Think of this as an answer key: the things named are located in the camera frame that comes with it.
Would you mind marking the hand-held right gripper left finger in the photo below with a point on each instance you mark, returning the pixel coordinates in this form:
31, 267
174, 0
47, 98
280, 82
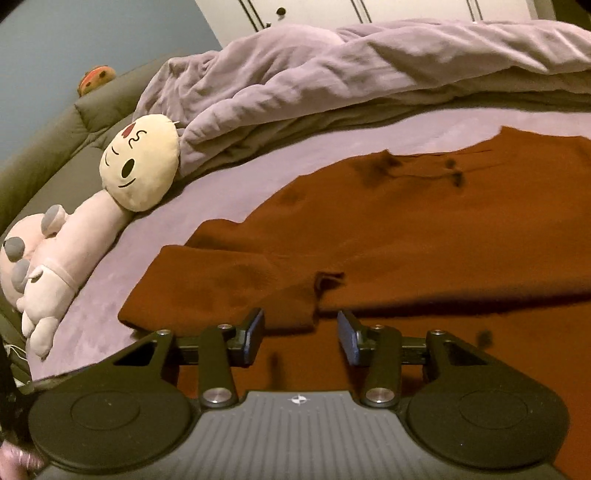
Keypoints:
251, 339

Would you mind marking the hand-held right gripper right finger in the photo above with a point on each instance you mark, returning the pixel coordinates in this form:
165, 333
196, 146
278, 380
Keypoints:
347, 339

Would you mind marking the brown knit sweater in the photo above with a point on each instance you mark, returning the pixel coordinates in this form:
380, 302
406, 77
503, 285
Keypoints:
369, 230

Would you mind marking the purple bed sheet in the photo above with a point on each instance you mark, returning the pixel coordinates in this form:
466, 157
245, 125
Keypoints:
99, 300

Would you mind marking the long cream plush toy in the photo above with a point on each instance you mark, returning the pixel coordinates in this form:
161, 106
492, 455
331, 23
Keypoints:
138, 161

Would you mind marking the green padded headboard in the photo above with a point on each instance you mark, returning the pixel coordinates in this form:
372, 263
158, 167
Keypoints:
37, 138

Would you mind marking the purple duvet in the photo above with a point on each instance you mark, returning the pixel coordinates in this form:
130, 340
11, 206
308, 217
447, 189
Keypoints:
323, 69

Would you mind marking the orange plush toy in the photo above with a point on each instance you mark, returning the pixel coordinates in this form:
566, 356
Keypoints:
94, 81

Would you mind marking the white wardrobe doors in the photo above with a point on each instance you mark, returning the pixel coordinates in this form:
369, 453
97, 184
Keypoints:
415, 9

